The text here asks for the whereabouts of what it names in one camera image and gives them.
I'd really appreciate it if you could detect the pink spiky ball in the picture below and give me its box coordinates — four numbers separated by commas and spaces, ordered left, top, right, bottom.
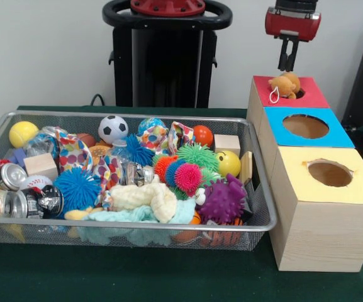
174, 162, 203, 192

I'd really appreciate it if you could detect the dark green table cloth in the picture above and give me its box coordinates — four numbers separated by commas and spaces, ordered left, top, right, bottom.
0, 105, 363, 302

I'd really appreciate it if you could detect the cream fleece cloth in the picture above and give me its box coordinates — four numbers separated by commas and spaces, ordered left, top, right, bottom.
109, 182, 178, 224

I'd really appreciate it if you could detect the brown teddy bear plush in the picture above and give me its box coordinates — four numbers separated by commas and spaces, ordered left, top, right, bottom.
268, 72, 301, 104

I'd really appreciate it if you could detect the green spiky ball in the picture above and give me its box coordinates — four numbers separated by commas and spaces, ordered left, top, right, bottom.
176, 143, 220, 172

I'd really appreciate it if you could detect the metal mesh bin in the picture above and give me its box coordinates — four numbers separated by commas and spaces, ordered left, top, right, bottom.
0, 109, 278, 252

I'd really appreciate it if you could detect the yellow tennis ball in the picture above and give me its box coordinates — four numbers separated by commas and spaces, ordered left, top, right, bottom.
8, 121, 40, 148

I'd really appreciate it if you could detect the black power cable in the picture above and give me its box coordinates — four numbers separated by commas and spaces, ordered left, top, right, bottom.
90, 93, 107, 108

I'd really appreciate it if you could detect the wooden three-hole box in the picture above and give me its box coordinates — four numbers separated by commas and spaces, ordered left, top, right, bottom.
246, 75, 363, 273

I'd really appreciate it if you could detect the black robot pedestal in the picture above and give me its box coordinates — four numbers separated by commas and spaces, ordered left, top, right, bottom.
102, 0, 234, 109

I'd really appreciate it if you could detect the large blue spiky ball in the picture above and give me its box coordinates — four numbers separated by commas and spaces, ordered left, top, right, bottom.
53, 166, 103, 211

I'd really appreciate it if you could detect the orange-red smooth ball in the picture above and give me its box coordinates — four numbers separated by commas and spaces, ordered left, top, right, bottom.
192, 125, 215, 147

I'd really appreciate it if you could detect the purple spiky monster toy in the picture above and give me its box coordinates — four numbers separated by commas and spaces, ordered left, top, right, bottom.
195, 172, 248, 225

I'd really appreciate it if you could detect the white baseball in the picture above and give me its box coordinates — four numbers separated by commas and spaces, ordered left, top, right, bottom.
19, 174, 53, 191

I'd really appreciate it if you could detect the yellow smiley ball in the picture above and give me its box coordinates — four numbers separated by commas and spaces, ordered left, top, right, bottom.
215, 150, 242, 177

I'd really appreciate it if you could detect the black and white soccer ball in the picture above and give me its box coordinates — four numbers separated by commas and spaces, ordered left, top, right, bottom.
98, 115, 129, 142

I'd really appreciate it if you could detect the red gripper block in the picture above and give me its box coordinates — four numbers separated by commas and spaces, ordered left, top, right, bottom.
265, 11, 322, 72

